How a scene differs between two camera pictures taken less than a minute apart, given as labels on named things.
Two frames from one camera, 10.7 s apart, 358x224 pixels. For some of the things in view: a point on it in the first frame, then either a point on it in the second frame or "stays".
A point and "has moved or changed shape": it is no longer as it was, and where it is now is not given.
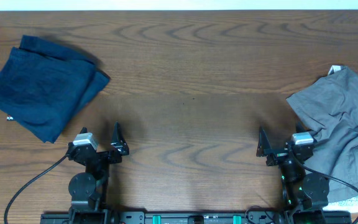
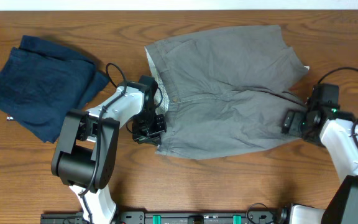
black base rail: (196, 217) stays
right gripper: (265, 148) -> (292, 123)
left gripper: (120, 147) -> (155, 139)
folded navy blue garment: (43, 88) stays
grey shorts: (342, 113) has moved or changed shape
